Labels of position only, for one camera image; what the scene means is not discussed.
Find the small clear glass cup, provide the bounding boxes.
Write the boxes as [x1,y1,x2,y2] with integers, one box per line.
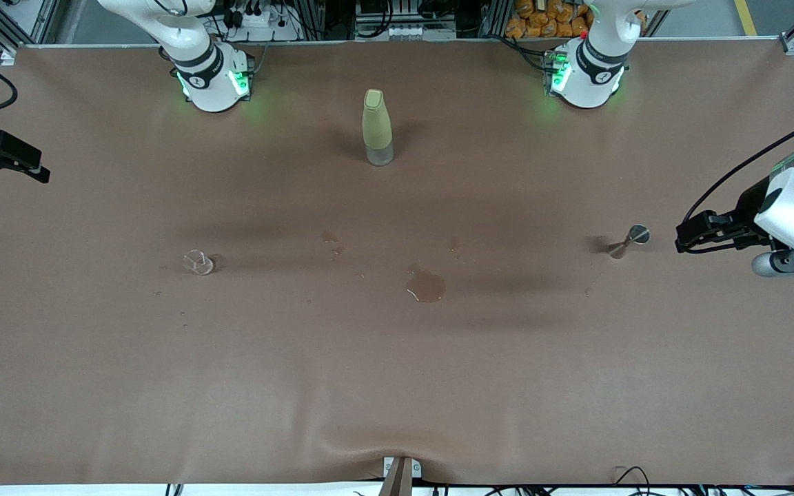
[182,249,215,276]

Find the yellow-green bottle with clear base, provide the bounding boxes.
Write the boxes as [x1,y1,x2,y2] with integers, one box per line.
[361,88,395,167]

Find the thin black cable loop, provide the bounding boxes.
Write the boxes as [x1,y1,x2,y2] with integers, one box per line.
[611,466,653,491]

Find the large brown liquid puddle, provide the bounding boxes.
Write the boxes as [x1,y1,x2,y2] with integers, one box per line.
[406,265,447,304]

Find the white power strip with plugs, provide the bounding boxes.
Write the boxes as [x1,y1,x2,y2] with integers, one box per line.
[228,6,301,42]

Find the long white socket strip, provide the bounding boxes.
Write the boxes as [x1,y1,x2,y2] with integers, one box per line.
[356,24,456,41]

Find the grey metal table bracket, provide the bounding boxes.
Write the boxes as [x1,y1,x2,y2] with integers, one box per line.
[383,456,422,496]

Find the brown table mat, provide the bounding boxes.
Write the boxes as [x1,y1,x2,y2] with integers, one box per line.
[0,38,794,486]

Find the steel double-cone jigger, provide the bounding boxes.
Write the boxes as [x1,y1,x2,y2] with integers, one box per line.
[607,225,651,260]

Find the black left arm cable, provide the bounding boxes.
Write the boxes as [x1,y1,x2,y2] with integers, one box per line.
[683,123,794,228]

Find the orange snack bag pile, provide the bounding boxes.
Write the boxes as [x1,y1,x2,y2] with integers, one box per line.
[505,0,594,39]

